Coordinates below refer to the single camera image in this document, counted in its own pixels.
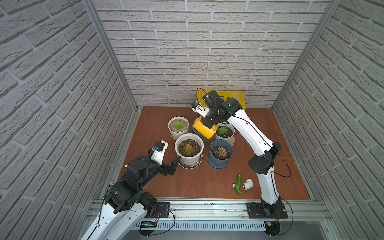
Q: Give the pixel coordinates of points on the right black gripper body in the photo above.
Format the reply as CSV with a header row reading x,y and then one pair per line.
x,y
210,118

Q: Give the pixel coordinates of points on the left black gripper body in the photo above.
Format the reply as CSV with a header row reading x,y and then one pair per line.
x,y
166,168

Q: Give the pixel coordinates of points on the small white ribbed pot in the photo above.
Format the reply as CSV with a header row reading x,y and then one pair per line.
x,y
230,135

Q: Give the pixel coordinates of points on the yellow watering can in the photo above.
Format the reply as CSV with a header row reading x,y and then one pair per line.
x,y
201,128

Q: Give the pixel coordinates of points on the large white round pot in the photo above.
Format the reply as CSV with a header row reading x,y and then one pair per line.
x,y
198,144

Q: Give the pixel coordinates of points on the cream faceted pot clay soil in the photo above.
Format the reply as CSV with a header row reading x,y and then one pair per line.
x,y
175,134

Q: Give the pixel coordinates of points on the white pipe elbow fitting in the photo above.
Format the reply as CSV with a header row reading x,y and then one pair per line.
x,y
248,184

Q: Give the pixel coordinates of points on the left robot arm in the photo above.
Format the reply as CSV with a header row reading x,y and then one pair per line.
x,y
125,204

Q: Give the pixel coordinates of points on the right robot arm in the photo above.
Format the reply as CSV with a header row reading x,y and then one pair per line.
x,y
231,111

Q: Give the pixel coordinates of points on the green succulent small white pot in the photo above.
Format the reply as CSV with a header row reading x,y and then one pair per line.
x,y
222,131

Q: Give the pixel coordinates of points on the yellow-green succulent large pot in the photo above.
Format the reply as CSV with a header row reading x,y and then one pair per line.
x,y
188,150

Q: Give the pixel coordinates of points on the pink-green succulent front blue pot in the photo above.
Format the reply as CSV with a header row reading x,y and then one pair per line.
x,y
222,153

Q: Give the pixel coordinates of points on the bright green succulent cream pot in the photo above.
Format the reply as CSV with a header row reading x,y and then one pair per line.
x,y
179,124

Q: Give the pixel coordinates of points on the white saucer large pot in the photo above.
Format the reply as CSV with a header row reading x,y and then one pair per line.
x,y
190,167

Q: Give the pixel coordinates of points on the yellow black toolbox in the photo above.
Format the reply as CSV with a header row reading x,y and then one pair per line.
x,y
239,96

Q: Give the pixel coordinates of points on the blue saucer front pot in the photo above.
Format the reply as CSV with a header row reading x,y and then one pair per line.
x,y
221,167

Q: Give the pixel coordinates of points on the left small controller board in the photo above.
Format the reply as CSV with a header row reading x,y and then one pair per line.
x,y
147,228

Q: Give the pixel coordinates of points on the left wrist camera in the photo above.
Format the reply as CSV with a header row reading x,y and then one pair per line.
x,y
158,151

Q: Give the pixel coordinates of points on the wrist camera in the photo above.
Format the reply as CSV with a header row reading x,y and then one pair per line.
x,y
198,108
158,151

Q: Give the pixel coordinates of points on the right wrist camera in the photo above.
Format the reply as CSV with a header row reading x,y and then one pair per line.
x,y
198,108

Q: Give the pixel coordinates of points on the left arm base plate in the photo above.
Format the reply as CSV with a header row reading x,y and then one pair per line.
x,y
161,210

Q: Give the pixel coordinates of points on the aluminium front rail frame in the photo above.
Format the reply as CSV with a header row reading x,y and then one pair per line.
x,y
231,215

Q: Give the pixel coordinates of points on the green hose nozzle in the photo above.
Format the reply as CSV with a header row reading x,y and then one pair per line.
x,y
237,186

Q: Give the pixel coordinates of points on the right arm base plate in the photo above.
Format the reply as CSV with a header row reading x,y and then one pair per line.
x,y
263,210

